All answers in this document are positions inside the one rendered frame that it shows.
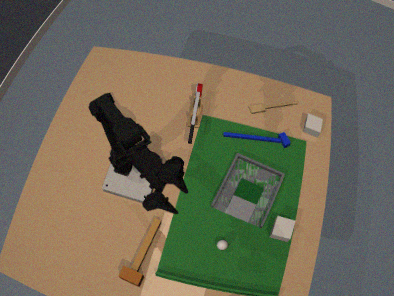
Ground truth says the white golf ball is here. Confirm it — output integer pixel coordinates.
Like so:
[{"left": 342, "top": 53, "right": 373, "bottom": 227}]
[{"left": 217, "top": 240, "right": 229, "bottom": 250}]

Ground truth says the blue golf putter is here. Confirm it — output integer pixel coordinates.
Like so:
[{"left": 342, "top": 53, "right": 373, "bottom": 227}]
[{"left": 223, "top": 132, "right": 291, "bottom": 148}]

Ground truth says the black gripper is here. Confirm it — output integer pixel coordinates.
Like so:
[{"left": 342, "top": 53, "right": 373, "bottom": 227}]
[{"left": 140, "top": 172, "right": 188, "bottom": 214}]

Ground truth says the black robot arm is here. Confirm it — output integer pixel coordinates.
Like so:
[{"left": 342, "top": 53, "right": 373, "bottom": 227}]
[{"left": 88, "top": 93, "right": 185, "bottom": 187}]

